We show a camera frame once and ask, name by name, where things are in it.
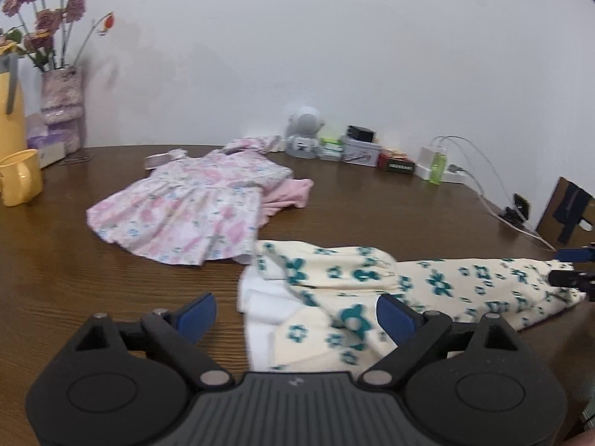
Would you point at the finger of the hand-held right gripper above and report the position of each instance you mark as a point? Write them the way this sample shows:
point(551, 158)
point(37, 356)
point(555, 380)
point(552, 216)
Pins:
point(571, 279)
point(575, 254)

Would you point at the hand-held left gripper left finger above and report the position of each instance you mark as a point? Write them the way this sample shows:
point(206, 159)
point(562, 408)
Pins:
point(200, 313)

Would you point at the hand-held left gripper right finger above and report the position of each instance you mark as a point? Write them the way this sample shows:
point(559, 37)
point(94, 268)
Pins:
point(395, 318)

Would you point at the cream garment with teal flowers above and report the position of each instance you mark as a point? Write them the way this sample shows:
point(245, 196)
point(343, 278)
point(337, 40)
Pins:
point(418, 288)

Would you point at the brown chair back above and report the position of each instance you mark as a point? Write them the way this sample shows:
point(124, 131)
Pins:
point(548, 213)

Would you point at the black plug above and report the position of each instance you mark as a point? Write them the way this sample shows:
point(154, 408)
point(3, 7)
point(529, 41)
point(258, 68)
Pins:
point(516, 211)

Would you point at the pink floral dress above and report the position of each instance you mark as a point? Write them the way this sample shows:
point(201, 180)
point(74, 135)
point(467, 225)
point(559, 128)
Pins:
point(195, 204)

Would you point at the plain pink garment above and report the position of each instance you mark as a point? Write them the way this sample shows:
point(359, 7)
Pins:
point(290, 195)

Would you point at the dark red box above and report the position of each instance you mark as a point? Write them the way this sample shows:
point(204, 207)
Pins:
point(396, 163)

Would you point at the green bottle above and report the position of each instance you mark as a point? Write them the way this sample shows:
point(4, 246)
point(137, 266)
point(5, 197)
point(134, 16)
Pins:
point(438, 169)

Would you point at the white power strip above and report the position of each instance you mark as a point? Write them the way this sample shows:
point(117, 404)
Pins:
point(425, 162)

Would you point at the white tin box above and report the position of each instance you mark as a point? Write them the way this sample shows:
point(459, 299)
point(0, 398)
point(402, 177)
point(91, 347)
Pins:
point(362, 153)

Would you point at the green and white box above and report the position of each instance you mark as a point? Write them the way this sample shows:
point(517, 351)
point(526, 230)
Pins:
point(332, 149)

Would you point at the small black box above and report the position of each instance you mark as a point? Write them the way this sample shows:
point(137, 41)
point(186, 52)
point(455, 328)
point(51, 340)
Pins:
point(360, 134)

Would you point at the white astronaut figurine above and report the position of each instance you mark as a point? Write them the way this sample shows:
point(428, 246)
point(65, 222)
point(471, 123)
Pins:
point(304, 130)

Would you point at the yellow mug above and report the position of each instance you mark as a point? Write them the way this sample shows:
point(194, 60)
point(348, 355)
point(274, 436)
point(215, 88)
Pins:
point(21, 179)

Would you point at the purple tissue box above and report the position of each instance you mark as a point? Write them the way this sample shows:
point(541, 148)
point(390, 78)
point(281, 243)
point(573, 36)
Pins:
point(44, 141)

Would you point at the pink speckled vase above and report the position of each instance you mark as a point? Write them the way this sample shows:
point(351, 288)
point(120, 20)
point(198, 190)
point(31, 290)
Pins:
point(62, 102)

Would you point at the yellow jug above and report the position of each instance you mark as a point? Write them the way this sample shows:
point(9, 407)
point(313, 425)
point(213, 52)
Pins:
point(9, 111)

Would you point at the bunch of artificial flowers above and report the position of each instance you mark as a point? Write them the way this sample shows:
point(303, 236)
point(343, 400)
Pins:
point(42, 23)

